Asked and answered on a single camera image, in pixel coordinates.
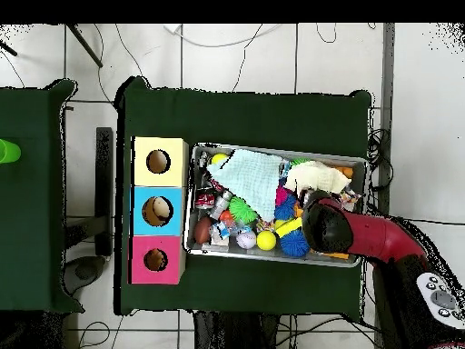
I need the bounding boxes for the mint green cloth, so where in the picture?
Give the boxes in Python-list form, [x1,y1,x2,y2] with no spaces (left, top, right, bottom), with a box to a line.
[206,147,284,214]

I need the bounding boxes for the green spiky ball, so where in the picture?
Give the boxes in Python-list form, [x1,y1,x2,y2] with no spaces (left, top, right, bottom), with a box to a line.
[228,196,257,225]

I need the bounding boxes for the dark green table cloth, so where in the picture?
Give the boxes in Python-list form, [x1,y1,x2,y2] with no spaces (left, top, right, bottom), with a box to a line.
[114,75,373,321]
[0,78,77,314]

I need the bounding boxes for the white baseball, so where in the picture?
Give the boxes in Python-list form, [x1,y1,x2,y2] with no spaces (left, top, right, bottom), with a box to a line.
[236,230,258,252]

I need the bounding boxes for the blue spiky ball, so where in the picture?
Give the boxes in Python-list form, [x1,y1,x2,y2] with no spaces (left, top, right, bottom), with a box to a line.
[280,231,312,259]

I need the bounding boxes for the brown toy football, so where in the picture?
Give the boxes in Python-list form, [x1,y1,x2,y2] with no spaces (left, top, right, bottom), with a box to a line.
[193,216,213,246]

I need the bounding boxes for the red soda can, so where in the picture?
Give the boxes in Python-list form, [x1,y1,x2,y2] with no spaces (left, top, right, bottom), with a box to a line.
[195,190,218,211]

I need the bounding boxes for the cream knitted cloth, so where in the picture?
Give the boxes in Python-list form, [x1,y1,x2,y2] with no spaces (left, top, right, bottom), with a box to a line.
[284,160,351,196]

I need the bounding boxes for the yellow rectangular block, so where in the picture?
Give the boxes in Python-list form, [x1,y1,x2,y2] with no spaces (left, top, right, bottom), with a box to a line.
[274,217,303,238]

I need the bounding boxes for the black tripod leg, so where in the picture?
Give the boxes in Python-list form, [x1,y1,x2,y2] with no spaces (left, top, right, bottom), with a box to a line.
[61,23,103,70]

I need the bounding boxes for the green cup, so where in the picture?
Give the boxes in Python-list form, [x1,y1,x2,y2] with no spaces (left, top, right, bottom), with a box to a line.
[0,137,23,165]

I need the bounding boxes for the wooden box with three holes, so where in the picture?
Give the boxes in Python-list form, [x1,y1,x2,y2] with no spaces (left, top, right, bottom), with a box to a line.
[129,135,190,285]

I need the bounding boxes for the clear mesh bin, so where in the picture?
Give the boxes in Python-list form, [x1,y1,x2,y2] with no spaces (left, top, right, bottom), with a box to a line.
[183,143,368,268]

